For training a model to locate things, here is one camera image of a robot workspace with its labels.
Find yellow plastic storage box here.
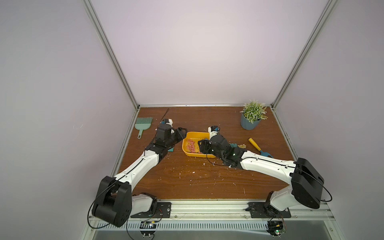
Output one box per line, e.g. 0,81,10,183
182,132,215,159

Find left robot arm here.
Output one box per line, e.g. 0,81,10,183
89,120,188,227

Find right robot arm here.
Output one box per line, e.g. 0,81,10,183
198,134,324,213

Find green plastic dustpan brush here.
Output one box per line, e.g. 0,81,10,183
135,117,153,139

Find potted green plant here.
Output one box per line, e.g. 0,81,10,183
241,101,268,131

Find left controller board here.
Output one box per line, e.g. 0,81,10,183
139,221,158,240

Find controller board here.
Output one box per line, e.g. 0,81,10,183
139,221,158,240
267,221,286,237

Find right controller board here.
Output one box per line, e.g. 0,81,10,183
267,221,286,237

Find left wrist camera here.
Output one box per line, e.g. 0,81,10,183
161,119,173,127

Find yellow blue handled tool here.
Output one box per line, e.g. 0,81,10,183
248,138,273,158

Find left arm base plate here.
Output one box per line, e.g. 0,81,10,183
130,202,172,219

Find aluminium front rail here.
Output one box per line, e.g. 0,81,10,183
88,199,336,222

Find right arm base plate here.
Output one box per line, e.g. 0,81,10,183
246,202,292,219

